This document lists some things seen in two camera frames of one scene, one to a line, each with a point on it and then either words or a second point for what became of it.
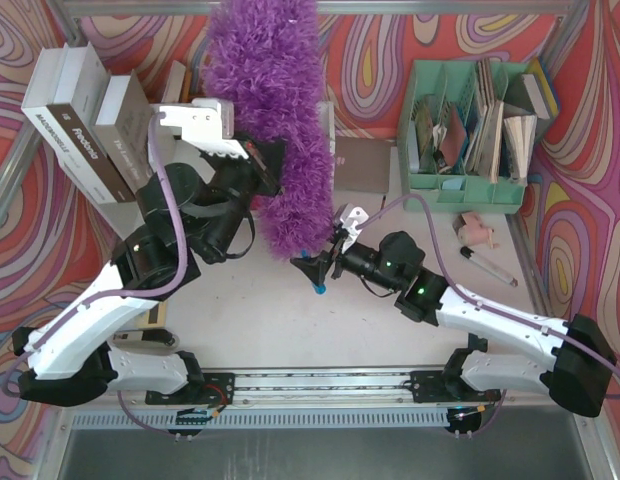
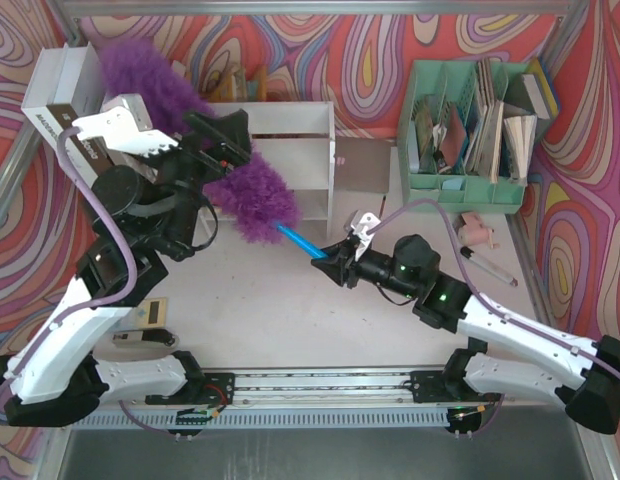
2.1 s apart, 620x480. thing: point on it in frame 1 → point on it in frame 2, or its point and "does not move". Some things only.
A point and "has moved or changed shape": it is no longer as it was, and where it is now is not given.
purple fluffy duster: (265, 56) → (249, 191)
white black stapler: (146, 337) does not move
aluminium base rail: (315, 400) does not move
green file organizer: (460, 147) does not move
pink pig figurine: (474, 233) does not move
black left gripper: (269, 163) → (205, 156)
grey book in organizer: (525, 94) does not move
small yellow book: (156, 316) has moved or changed shape
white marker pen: (469, 254) does not move
